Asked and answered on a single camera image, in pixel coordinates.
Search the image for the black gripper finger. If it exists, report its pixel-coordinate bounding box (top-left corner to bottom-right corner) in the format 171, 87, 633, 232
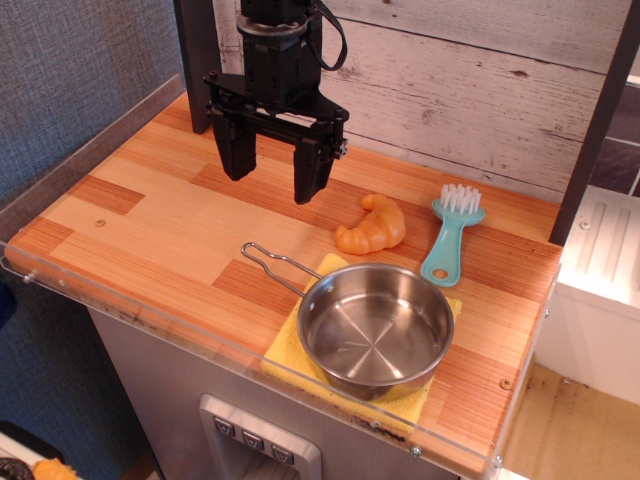
212, 117, 257, 181
294, 133, 334, 205

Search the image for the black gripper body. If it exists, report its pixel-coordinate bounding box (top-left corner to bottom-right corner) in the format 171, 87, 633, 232
206, 23, 349, 160

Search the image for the stainless steel pot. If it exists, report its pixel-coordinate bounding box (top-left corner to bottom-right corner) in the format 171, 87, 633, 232
241, 242, 455, 401

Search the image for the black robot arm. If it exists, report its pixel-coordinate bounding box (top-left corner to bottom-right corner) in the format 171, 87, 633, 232
205, 1, 349, 204

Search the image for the orange plastic croissant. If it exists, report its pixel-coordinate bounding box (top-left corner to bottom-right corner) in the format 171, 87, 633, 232
334, 193, 406, 255

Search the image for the clear acrylic front guard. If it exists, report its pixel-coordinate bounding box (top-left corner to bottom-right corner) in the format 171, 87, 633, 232
5, 246, 545, 479

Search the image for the grey metal cabinet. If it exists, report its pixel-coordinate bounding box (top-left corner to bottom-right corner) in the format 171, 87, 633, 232
89, 309, 457, 479

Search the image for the silver control panel with buttons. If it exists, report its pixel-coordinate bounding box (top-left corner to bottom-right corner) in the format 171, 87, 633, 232
199, 394, 323, 479

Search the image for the white drawer unit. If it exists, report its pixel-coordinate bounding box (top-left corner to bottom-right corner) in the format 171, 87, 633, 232
535, 187, 639, 403

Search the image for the orange object bottom left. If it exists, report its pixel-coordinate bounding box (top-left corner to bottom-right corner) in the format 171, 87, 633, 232
32, 458, 79, 480

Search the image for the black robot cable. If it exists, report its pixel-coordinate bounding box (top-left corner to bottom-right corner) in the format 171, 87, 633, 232
312, 0, 349, 72

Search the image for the dark left shelf post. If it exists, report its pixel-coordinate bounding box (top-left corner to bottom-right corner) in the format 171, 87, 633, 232
173, 0, 221, 134

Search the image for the dark shelf post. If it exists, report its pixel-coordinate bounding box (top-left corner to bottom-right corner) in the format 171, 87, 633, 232
173, 0, 221, 134
549, 0, 639, 246

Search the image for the dark right shelf post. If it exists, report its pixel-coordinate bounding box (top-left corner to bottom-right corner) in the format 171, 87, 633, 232
549, 0, 639, 246

